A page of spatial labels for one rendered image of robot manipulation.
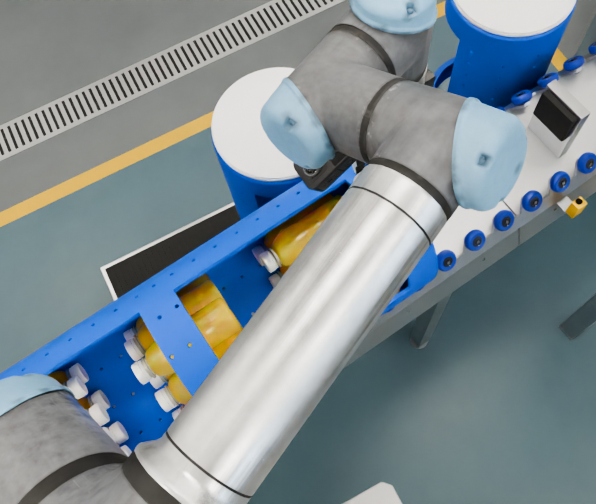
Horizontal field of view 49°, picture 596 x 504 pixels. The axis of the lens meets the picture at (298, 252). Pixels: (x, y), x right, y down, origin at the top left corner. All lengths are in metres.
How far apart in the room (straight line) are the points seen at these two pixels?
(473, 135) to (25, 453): 0.39
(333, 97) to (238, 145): 0.85
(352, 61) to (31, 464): 0.40
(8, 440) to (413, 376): 1.84
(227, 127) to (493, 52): 0.63
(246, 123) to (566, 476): 1.51
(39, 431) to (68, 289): 2.02
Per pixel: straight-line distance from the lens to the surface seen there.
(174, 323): 1.05
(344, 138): 0.54
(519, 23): 1.58
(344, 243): 0.46
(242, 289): 1.31
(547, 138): 1.53
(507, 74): 1.67
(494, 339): 2.33
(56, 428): 0.53
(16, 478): 0.51
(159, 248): 2.31
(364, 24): 0.60
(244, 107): 1.43
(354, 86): 0.54
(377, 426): 2.23
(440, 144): 0.48
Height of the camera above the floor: 2.21
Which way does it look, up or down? 68 degrees down
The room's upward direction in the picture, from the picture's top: 11 degrees counter-clockwise
